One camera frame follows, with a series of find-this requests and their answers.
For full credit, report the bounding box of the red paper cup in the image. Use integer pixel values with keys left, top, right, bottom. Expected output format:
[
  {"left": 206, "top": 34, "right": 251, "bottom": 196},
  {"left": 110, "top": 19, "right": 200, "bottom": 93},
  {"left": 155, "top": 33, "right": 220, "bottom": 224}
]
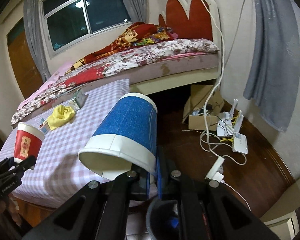
[{"left": 14, "top": 122, "right": 45, "bottom": 163}]

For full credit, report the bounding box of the blue paper cup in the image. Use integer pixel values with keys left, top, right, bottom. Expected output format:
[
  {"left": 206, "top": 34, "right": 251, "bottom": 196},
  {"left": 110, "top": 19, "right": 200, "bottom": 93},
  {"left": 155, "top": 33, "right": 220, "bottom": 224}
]
[{"left": 78, "top": 93, "right": 158, "bottom": 180}]

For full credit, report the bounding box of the yellow fuzzy cloth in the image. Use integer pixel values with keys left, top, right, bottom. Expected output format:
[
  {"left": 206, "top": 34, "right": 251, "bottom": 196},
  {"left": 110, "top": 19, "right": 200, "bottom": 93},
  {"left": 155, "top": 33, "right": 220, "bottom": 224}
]
[{"left": 47, "top": 105, "right": 76, "bottom": 131}]

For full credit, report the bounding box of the green milk carton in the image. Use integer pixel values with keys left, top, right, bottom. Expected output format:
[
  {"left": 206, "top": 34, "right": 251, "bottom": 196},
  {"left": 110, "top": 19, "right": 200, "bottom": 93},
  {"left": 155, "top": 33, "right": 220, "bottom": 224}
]
[{"left": 67, "top": 89, "right": 88, "bottom": 111}]

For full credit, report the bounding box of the black round trash bin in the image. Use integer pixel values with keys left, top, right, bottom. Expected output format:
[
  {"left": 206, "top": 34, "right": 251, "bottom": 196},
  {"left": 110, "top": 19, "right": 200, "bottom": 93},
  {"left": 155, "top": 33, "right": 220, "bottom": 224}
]
[{"left": 146, "top": 196, "right": 180, "bottom": 239}]

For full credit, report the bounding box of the bedroom window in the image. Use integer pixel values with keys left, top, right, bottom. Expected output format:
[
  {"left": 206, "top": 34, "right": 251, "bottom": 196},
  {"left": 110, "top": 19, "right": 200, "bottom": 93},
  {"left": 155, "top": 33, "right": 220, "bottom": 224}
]
[{"left": 42, "top": 0, "right": 131, "bottom": 57}]

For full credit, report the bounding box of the pink checkered mattress cover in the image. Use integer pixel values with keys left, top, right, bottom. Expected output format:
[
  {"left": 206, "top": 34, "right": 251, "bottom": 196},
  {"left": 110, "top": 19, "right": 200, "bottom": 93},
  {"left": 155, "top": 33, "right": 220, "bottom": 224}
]
[{"left": 13, "top": 79, "right": 130, "bottom": 208}]

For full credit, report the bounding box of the light blue tissue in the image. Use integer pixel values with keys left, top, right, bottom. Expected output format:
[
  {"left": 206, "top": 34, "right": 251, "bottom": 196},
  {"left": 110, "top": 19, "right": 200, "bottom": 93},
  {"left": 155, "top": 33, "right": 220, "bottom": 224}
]
[{"left": 39, "top": 118, "right": 50, "bottom": 134}]

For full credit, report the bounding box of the white power adapter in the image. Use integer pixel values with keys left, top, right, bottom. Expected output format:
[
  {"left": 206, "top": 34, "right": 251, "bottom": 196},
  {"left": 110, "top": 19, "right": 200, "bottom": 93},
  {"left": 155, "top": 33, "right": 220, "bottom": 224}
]
[{"left": 205, "top": 157, "right": 224, "bottom": 183}]

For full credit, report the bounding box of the cardboard box on floor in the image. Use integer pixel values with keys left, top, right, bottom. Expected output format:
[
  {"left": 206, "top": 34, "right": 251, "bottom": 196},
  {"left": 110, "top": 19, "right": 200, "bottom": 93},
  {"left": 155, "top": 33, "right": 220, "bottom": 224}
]
[{"left": 182, "top": 85, "right": 224, "bottom": 131}]

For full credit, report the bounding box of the white modem box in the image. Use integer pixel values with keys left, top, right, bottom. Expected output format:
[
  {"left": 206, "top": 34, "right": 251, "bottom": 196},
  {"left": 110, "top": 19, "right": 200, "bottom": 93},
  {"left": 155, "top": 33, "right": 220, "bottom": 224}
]
[{"left": 232, "top": 133, "right": 248, "bottom": 154}]

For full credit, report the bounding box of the white wifi router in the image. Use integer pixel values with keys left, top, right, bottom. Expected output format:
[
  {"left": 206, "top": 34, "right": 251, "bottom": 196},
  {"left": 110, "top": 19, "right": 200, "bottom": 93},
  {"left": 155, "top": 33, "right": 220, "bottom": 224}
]
[{"left": 216, "top": 99, "right": 244, "bottom": 137}]

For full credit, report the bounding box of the wooden door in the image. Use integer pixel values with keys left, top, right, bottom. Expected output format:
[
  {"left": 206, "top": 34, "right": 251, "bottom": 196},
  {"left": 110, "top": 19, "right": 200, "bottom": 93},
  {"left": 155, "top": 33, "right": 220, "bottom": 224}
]
[{"left": 7, "top": 18, "right": 43, "bottom": 99}]

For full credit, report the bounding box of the floral bed mattress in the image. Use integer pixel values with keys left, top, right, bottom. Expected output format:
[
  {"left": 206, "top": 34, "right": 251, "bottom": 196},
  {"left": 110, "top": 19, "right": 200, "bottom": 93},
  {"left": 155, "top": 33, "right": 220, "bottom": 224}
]
[{"left": 11, "top": 38, "right": 219, "bottom": 126}]

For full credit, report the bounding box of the grey curtain right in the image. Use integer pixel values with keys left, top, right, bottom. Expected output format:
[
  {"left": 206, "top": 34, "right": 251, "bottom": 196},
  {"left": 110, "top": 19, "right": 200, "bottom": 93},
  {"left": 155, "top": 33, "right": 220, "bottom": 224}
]
[{"left": 243, "top": 0, "right": 300, "bottom": 132}]

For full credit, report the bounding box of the red patterned blanket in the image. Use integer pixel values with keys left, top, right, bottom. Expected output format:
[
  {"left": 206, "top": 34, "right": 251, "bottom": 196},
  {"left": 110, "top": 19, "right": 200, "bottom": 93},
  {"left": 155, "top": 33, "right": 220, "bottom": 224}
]
[{"left": 65, "top": 22, "right": 178, "bottom": 74}]

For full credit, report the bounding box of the red white headboard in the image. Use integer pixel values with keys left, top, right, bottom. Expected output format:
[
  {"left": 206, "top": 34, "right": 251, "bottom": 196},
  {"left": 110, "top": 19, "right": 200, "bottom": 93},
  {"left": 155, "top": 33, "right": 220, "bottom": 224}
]
[{"left": 158, "top": 0, "right": 222, "bottom": 48}]

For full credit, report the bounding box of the grey curtain left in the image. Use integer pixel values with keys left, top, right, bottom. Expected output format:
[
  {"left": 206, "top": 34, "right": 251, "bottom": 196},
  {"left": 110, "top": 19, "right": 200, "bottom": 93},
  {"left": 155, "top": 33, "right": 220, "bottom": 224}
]
[{"left": 23, "top": 0, "right": 51, "bottom": 82}]

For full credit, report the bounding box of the white power cable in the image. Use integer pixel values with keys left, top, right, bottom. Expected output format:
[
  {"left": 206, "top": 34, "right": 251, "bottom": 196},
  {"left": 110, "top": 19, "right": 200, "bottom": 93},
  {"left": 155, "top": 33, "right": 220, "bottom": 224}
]
[{"left": 197, "top": 0, "right": 248, "bottom": 167}]

